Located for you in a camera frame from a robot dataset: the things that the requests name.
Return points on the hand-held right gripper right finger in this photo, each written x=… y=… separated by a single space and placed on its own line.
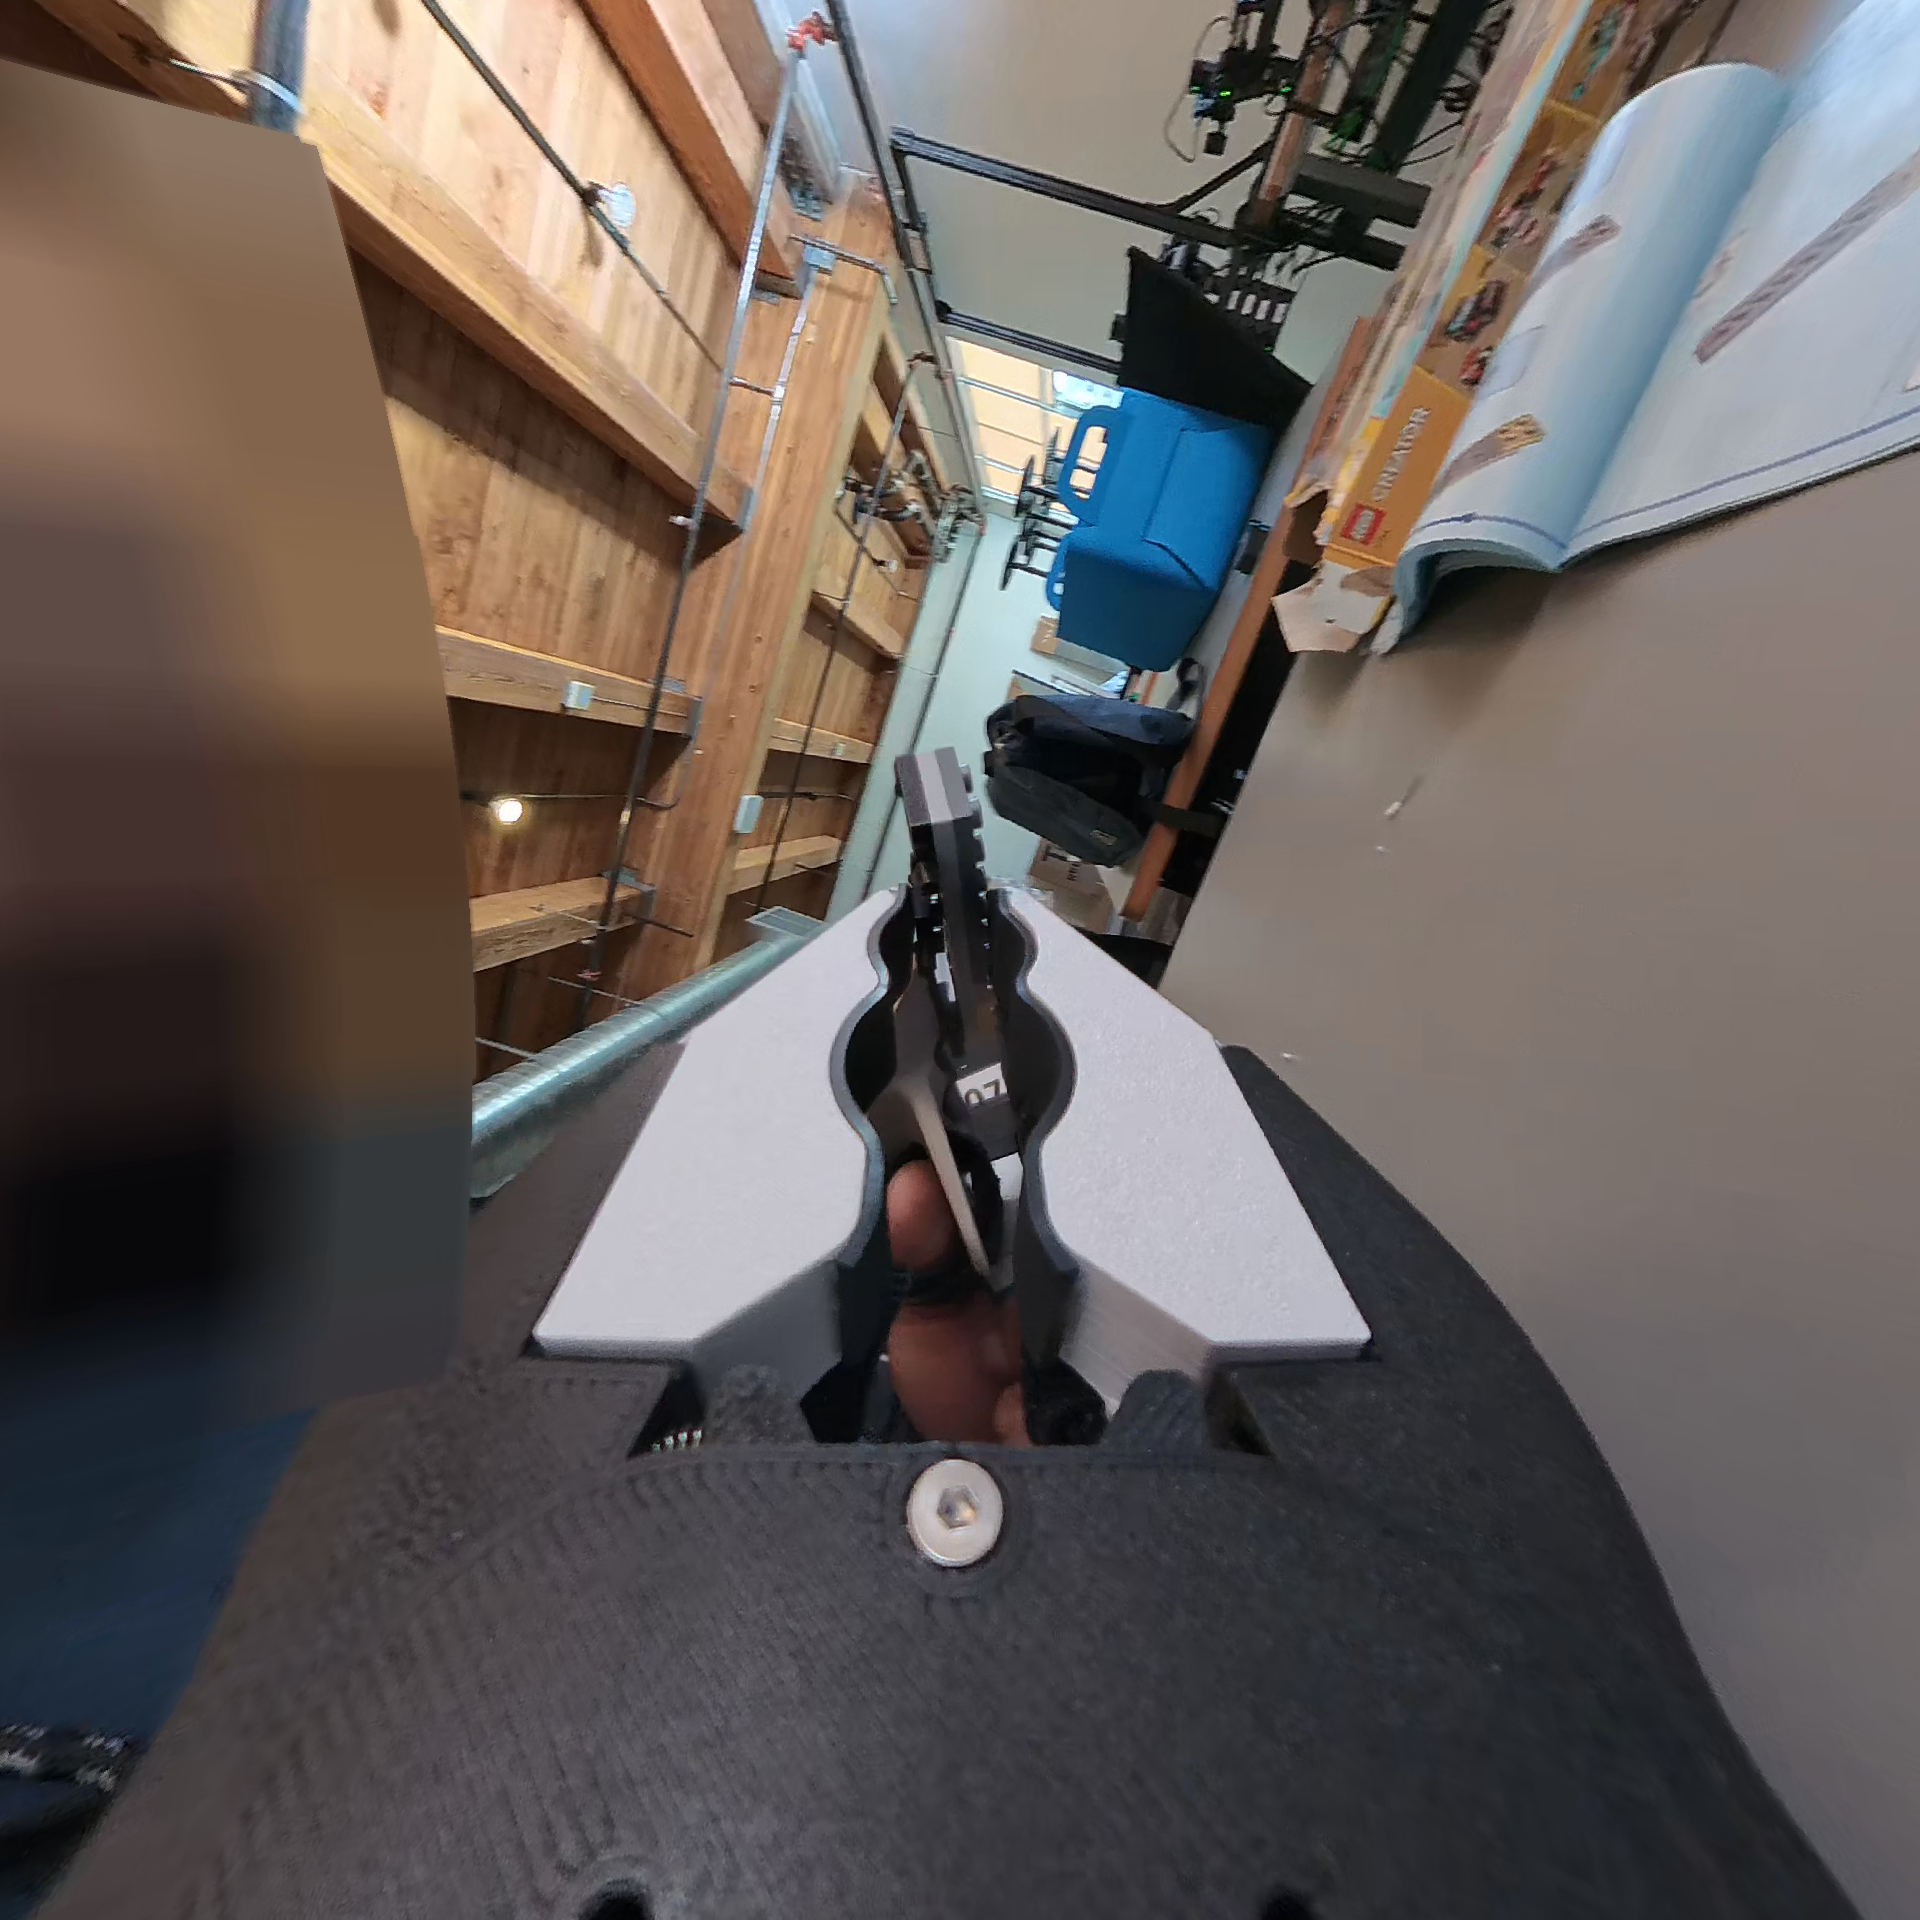
x=1201 y=1200

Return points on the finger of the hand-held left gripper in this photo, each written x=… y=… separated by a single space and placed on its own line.
x=937 y=1149

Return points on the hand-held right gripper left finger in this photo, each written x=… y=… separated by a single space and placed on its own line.
x=708 y=1188

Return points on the person's left hand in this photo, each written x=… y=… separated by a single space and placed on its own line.
x=960 y=1365

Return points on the dark navy backpack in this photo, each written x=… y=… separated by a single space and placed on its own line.
x=1078 y=765

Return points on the small white paper scrap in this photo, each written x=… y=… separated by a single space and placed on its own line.
x=1402 y=800

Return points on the wooden edged office table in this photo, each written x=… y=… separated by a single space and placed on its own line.
x=1245 y=719

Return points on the row of black bar stools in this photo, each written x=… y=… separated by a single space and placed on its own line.
x=1037 y=524

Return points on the blue felt storage bag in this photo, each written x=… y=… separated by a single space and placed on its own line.
x=1153 y=524

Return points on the person's blue hooded sweatshirt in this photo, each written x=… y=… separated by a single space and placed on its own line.
x=118 y=1576

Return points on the yellow toy brick box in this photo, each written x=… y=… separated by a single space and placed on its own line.
x=1413 y=451

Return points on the black fabric panel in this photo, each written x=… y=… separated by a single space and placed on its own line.
x=1201 y=345

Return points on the toy brick instruction booklet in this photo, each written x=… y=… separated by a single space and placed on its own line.
x=1696 y=302

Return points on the silver air duct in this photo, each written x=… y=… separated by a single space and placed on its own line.
x=599 y=1067

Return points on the bright end wall window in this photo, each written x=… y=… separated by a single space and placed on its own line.
x=1037 y=397

